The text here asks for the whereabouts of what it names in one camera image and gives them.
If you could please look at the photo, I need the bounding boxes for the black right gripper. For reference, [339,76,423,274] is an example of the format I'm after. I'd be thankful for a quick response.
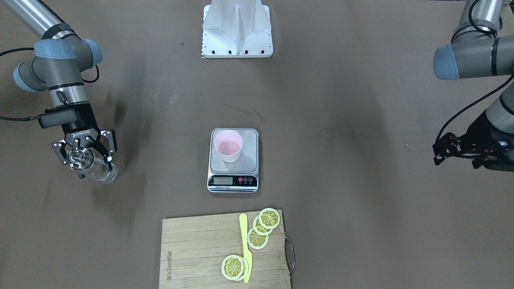
[38,103,118,166]

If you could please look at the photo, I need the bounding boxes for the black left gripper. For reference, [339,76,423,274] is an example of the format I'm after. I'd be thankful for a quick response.
[433,113,514,172]

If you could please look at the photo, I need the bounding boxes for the pink plastic cup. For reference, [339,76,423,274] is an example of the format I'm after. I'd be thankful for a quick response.
[214,130,243,163]

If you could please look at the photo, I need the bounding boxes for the bamboo cutting board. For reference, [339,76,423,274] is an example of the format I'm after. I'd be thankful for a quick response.
[159,212,294,289]

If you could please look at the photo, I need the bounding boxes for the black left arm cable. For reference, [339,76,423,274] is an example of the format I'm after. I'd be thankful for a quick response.
[434,0,514,149]

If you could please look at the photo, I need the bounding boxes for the lemon slice lower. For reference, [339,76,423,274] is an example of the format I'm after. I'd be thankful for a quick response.
[247,228,269,250]

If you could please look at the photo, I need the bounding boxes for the glass sauce bottle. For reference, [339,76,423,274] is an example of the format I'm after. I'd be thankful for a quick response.
[67,147,118,183]

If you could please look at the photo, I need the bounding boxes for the digital kitchen scale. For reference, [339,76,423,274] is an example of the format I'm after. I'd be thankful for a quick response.
[207,128,259,193]

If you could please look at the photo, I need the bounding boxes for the lemon slice under pair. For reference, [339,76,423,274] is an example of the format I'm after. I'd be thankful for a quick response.
[235,256,249,281]

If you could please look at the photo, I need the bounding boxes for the lemon slice middle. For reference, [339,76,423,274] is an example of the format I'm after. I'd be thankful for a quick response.
[252,216,273,236]

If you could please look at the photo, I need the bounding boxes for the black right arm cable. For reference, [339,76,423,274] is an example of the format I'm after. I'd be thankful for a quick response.
[0,47,41,122]

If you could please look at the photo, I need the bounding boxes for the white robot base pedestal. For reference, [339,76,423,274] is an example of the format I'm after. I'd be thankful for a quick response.
[201,0,273,59]

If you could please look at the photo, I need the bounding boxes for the lemon slice front pair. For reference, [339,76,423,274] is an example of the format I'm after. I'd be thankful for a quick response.
[221,254,243,281]

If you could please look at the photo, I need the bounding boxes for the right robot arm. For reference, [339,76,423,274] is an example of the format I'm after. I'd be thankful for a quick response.
[1,0,117,171]

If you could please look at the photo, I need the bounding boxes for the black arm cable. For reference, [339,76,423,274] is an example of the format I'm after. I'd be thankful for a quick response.
[0,47,41,122]
[434,0,514,149]

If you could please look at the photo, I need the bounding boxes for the lemon slice top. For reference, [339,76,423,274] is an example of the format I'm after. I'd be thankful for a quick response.
[258,208,281,229]

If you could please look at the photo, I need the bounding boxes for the yellow plastic knife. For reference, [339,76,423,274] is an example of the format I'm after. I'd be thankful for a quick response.
[239,213,253,283]

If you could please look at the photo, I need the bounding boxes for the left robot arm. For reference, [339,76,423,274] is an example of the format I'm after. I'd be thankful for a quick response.
[432,0,514,172]

